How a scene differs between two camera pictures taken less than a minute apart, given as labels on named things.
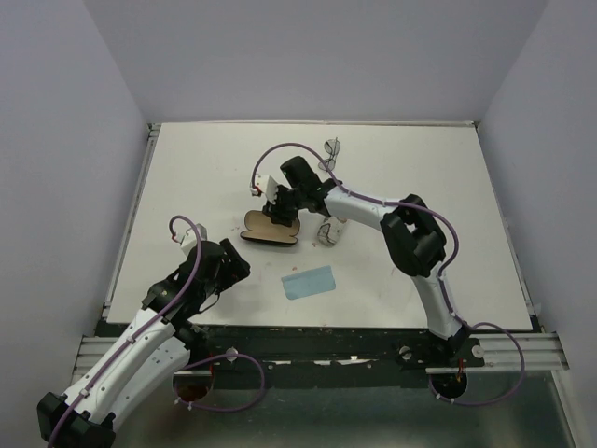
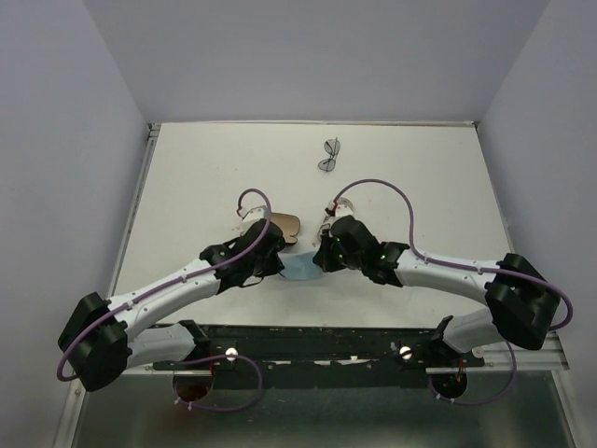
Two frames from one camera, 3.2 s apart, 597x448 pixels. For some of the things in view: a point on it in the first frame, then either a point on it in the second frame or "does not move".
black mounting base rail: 224,348 does not move
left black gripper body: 222,282 → 267,267
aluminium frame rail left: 110,299 does not move
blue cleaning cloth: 309,283 → 299,266
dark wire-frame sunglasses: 332,147 does not move
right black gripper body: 287,204 → 334,259
